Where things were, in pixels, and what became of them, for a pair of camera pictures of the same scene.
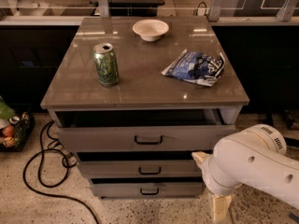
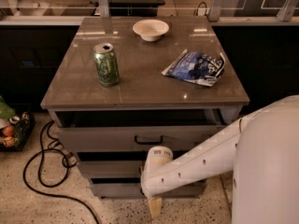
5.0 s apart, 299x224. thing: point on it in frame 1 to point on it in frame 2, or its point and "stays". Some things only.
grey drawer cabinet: (142, 101) stays
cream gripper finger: (220, 206) to (155, 207)
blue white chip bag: (199, 67) stays
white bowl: (150, 30) stays
